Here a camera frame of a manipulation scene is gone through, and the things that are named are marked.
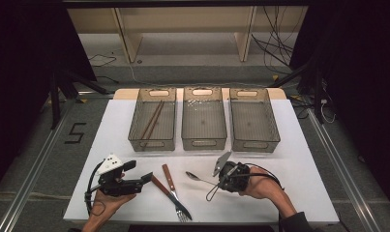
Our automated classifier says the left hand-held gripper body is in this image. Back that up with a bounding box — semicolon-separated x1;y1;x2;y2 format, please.
95;154;145;197

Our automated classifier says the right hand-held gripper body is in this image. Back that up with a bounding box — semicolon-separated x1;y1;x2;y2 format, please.
212;151;251;194

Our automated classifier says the knife with dark wooden handle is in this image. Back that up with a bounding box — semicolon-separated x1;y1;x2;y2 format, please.
150;175;194;221

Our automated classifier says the fork with orange wooden handle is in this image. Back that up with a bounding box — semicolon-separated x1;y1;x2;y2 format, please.
162;163;189;223

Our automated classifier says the steel spoon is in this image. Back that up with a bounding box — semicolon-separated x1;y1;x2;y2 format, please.
185;170;220;188

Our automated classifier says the brown wooden chopstick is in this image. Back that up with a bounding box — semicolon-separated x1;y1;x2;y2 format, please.
143;101;166;150
139;100;163;140

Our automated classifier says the smoky clear plastic bin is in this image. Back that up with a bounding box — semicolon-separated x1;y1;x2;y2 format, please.
181;86;228;152
128;87;177;153
228;87;282;154

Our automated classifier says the person's left hand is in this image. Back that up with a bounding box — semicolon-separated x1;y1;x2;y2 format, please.
89;173;137;226

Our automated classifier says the person's right hand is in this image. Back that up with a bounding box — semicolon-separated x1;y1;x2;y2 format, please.
239;175;286;208

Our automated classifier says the black metal stand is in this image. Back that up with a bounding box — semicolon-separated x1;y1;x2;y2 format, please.
48;69;110;130
269;61;326;125

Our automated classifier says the black curtain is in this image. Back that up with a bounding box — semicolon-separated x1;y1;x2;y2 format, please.
0;0;98;197
288;0;390;214

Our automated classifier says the light wooden shelf unit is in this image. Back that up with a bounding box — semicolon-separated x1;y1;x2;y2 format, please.
66;6;310;64

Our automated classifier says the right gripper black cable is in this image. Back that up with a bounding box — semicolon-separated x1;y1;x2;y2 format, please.
244;162;285;191

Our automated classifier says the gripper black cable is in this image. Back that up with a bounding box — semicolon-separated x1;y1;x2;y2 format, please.
84;160;106;217
244;162;285;191

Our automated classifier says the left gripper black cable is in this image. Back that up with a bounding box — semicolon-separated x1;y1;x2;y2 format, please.
84;160;106;217

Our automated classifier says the thin grey cable loop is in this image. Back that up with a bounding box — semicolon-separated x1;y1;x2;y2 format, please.
205;173;231;203

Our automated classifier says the white floor cable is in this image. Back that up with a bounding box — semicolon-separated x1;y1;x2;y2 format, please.
127;62;184;89

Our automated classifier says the aluminium floor rail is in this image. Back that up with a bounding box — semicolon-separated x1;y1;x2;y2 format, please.
307;107;383;232
0;100;75;232

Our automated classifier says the thin black floor cable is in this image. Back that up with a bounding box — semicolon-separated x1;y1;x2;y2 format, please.
87;53;118;68

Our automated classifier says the bundle of black cables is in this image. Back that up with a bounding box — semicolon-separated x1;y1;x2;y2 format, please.
251;6;296;75

